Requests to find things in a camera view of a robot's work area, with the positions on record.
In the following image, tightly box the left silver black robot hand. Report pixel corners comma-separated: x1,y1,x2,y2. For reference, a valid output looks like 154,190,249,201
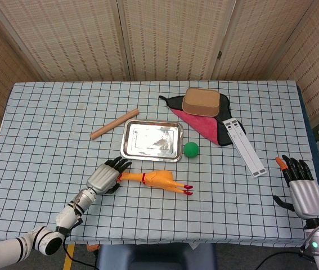
86,156,133,196

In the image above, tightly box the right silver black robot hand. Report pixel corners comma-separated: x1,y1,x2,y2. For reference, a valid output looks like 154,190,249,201
272,154,319,220

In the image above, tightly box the yellow rubber chicken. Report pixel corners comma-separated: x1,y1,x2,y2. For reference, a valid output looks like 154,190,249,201
116,170,194,196

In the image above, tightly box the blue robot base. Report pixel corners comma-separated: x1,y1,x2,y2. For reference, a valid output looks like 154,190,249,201
95,242,218,270

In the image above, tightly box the rectangular stainless steel tray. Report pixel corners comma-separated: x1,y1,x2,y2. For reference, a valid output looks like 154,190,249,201
120,119,185,163

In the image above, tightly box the wooden round stick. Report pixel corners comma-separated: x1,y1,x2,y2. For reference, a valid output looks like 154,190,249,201
89,109,141,141

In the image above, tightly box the white flat strip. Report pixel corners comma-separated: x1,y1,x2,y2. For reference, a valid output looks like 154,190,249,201
229,118,268,176
222,119,262,179

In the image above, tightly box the blue checkered tablecloth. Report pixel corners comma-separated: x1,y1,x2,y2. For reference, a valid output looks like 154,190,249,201
0,80,319,249

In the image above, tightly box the green ball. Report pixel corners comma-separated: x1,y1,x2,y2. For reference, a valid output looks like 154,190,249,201
183,141,200,159

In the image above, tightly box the red and black cloth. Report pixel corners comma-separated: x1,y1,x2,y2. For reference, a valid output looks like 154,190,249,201
158,93,246,147

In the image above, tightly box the brown rectangular box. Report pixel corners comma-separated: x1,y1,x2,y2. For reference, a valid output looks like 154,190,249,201
182,87,221,118

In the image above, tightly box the woven folding screen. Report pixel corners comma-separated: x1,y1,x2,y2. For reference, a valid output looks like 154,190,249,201
0,0,319,128

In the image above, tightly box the black cable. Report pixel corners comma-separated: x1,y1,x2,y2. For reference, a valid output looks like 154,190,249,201
255,249,312,270
62,241,100,270

